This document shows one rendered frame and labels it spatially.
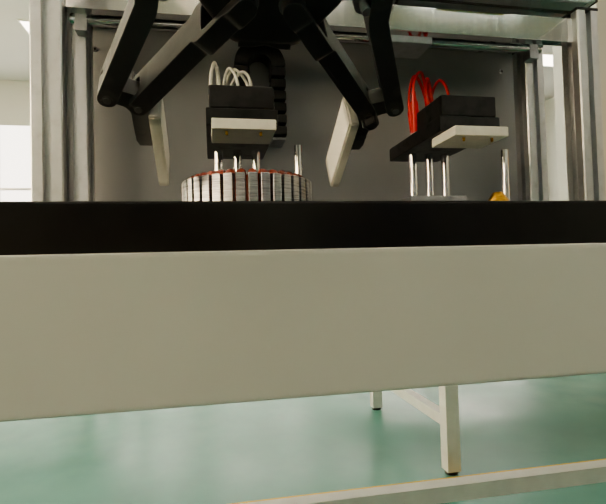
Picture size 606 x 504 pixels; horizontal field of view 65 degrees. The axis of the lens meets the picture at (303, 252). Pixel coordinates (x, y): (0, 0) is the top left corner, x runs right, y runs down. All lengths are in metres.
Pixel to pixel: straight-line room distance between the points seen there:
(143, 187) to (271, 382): 0.54
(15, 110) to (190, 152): 6.92
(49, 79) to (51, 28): 0.05
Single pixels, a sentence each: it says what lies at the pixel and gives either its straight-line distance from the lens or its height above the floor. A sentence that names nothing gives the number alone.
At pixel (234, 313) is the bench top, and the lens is 0.16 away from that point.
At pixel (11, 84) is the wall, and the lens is 7.70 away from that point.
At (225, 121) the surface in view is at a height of 0.88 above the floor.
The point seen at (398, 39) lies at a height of 1.03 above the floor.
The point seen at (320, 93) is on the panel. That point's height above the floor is 0.99.
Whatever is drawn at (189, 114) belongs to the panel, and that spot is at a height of 0.96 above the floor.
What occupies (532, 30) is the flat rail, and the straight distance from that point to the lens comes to 0.70.
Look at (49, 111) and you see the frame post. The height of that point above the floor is 0.90.
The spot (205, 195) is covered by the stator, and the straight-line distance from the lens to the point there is 0.38.
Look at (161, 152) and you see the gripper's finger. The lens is 0.36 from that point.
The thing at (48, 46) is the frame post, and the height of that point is 0.97.
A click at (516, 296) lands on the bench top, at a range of 0.19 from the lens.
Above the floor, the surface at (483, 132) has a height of 0.87.
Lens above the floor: 0.74
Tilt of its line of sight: 2 degrees up
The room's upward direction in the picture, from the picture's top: 2 degrees counter-clockwise
